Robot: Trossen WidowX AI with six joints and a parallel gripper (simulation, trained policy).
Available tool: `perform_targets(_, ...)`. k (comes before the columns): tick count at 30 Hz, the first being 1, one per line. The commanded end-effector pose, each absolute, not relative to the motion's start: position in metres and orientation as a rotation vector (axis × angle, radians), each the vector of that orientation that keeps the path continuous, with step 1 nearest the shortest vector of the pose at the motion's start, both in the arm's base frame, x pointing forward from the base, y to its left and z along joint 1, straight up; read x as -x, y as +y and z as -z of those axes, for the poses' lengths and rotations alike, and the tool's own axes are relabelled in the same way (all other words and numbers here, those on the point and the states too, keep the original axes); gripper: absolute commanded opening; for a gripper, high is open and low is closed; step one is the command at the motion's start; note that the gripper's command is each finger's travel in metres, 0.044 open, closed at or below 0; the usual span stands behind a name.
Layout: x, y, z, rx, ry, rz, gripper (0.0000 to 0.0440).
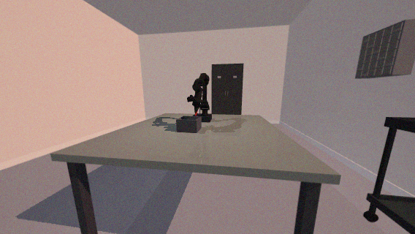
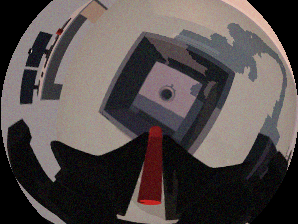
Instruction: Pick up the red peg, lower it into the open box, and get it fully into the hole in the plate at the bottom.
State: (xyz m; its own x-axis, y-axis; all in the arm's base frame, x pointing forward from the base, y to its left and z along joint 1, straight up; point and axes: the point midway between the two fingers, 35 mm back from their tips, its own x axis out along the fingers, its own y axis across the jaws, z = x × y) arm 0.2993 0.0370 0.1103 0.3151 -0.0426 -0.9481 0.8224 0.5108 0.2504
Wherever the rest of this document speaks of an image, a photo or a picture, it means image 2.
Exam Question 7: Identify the pale pink square plate with hole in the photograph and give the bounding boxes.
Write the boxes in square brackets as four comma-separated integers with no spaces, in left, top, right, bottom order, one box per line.
[133,61,202,131]

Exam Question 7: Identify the red peg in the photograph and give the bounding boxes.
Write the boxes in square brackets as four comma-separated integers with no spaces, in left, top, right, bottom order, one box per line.
[137,127,162,205]

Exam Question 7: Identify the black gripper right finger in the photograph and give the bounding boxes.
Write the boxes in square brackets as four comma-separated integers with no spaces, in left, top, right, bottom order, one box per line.
[162,135,254,220]

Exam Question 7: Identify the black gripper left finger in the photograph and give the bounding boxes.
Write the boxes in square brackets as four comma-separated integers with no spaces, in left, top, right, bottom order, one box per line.
[51,132,149,216]

